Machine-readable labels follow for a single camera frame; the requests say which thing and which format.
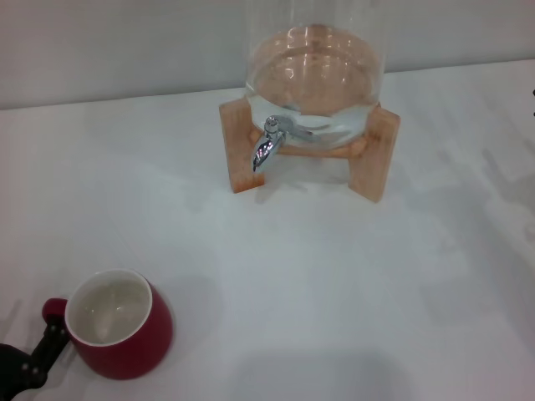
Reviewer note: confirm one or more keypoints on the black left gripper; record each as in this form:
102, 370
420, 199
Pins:
12, 372

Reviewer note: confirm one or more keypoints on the red ceramic cup white inside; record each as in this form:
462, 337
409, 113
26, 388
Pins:
140, 346

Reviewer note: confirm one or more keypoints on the chrome faucet tap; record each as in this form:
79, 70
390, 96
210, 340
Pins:
267, 146

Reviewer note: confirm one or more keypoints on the wooden dispenser stand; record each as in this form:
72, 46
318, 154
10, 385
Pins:
374, 167

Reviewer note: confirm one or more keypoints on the clear glass dispenser jar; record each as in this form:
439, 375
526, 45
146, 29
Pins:
313, 62

